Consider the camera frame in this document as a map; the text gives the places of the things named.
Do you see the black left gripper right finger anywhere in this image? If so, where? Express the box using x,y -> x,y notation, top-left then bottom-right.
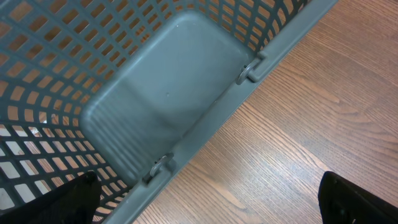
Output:
318,171 -> 397,224

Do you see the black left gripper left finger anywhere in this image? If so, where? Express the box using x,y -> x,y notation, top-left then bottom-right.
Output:
1,171 -> 101,224

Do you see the grey plastic mesh basket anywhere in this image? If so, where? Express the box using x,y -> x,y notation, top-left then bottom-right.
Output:
1,0 -> 334,223

